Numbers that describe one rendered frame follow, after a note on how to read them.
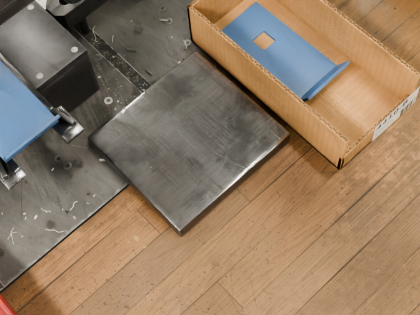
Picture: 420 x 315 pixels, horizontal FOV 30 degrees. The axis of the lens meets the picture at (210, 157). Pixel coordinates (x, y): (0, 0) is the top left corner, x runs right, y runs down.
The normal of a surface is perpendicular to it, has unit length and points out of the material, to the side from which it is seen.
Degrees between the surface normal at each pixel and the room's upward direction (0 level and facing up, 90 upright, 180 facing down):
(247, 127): 0
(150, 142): 0
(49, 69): 0
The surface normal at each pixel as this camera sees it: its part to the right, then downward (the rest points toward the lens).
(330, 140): -0.73, 0.63
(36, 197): -0.05, -0.44
